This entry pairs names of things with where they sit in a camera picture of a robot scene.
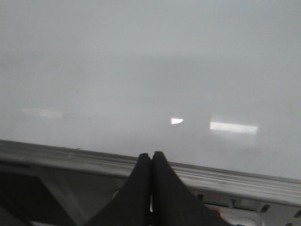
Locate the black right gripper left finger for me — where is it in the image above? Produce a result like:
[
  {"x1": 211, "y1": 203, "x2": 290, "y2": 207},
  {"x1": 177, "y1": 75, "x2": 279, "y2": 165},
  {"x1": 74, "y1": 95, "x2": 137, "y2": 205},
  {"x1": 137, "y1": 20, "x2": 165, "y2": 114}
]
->
[{"x1": 86, "y1": 153, "x2": 151, "y2": 226}]

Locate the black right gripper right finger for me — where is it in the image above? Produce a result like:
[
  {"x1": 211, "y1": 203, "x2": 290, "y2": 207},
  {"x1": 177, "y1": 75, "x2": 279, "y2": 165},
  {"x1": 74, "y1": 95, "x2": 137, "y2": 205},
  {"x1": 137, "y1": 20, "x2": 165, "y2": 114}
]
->
[{"x1": 152, "y1": 151, "x2": 229, "y2": 226}]

